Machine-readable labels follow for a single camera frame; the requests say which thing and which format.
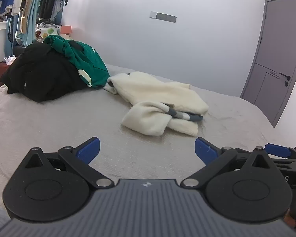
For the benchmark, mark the cream striped knit sweater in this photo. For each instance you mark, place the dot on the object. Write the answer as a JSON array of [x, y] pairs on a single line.
[[150, 88]]

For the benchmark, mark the red bedside table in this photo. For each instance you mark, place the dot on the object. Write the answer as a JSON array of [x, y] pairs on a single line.
[[1, 70]]

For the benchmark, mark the grey wall switch panel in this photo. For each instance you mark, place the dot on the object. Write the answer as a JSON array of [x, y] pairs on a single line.
[[165, 17]]

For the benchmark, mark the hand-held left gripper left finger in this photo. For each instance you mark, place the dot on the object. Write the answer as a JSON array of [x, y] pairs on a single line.
[[88, 150]]

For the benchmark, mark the black garment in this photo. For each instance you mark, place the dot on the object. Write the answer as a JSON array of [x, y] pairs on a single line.
[[44, 74]]

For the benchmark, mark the green hooded sweatshirt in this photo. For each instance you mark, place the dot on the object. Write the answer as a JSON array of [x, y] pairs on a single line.
[[88, 61]]

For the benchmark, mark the coral pink box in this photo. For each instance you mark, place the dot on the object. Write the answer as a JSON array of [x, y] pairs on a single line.
[[66, 29]]

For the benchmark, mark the polka dot cloth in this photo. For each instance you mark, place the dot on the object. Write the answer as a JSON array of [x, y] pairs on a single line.
[[49, 30]]

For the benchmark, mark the white plastic bag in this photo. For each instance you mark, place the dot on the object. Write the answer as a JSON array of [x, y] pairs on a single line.
[[10, 60]]

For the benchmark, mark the bed with grey bedspread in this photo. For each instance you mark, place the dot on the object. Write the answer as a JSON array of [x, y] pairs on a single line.
[[51, 128]]

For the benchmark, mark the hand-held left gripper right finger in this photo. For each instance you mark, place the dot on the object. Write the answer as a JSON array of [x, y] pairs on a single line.
[[206, 150]]

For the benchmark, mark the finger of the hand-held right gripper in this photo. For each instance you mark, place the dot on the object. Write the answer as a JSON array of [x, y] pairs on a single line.
[[276, 150]]

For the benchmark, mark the grey door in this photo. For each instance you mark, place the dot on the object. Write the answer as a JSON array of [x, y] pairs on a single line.
[[273, 54]]

